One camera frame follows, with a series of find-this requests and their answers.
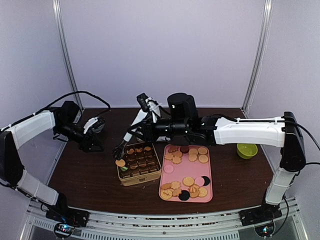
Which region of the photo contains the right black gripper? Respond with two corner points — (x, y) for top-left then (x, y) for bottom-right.
(127, 114), (189, 144)

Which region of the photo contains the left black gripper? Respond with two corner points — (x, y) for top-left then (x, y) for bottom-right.
(55, 121), (104, 153)

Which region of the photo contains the metal tongs white handle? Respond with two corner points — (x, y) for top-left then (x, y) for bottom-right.
(112, 109), (147, 160)

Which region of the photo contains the plain round tan cookie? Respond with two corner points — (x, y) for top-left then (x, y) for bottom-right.
(115, 159), (126, 168)

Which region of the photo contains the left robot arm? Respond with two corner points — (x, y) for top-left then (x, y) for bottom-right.
(0, 101), (105, 222)

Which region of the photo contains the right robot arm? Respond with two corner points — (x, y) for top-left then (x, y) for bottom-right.
(123, 92), (306, 221)

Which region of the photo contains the light blue ceramic bowl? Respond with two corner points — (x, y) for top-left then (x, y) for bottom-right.
(91, 116), (105, 134)

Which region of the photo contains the gold cookie tin box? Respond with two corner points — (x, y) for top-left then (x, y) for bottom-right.
(117, 142), (162, 187)

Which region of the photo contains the green round cookie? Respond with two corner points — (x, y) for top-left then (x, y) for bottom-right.
(120, 166), (128, 172)

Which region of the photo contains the brown chocolate round cookie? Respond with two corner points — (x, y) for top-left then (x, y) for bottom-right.
(179, 146), (190, 154)

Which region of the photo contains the pink round cookie upper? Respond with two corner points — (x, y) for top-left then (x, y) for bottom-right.
(163, 164), (174, 174)

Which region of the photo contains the pink round cookie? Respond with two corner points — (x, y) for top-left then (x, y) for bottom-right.
(194, 176), (205, 187)
(163, 164), (174, 174)

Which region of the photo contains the pink plastic tray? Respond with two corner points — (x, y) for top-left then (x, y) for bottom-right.
(158, 144), (213, 203)

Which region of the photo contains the clock face round cookie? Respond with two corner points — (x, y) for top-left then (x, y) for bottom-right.
(160, 189), (173, 200)

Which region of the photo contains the pink round cookie lower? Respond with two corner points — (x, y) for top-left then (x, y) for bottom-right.
(194, 176), (205, 187)

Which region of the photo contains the black sandwich cookie bottom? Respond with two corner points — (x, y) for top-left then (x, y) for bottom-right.
(178, 190), (190, 201)

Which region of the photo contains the black sandwich cookie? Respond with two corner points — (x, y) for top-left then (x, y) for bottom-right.
(202, 176), (211, 186)
(178, 190), (190, 201)

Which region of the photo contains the swirl butter cookie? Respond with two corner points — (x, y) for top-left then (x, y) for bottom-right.
(188, 184), (200, 193)

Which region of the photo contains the black sandwich cookie right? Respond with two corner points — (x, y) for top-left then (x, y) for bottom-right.
(202, 176), (211, 186)

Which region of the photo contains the green plastic bowl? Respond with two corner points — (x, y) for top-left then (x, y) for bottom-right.
(236, 143), (258, 160)

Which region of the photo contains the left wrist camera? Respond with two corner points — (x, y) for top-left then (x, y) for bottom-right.
(83, 116), (105, 134)

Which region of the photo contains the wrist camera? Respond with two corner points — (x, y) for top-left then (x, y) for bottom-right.
(83, 116), (105, 134)
(136, 93), (161, 123)

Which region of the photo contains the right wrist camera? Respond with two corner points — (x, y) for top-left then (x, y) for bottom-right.
(136, 93), (161, 123)

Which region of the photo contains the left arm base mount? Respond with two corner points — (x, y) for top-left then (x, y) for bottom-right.
(45, 208), (90, 228)

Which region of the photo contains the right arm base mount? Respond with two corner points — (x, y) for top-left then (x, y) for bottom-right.
(238, 207), (283, 227)

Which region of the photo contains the right aluminium frame post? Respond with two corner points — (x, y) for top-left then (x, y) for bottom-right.
(241, 0), (274, 116)

